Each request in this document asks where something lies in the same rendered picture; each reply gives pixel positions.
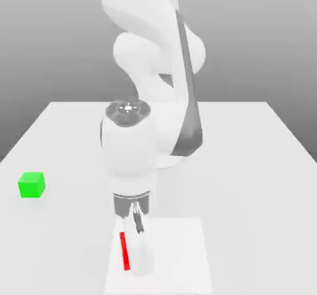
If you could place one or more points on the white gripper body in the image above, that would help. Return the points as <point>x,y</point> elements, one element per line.
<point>141,255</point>

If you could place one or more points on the small red cube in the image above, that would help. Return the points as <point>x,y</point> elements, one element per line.
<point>124,251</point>

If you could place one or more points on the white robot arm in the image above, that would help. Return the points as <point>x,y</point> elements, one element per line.
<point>128,151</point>

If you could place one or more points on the small green cube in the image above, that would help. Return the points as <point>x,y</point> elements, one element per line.
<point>31,185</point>

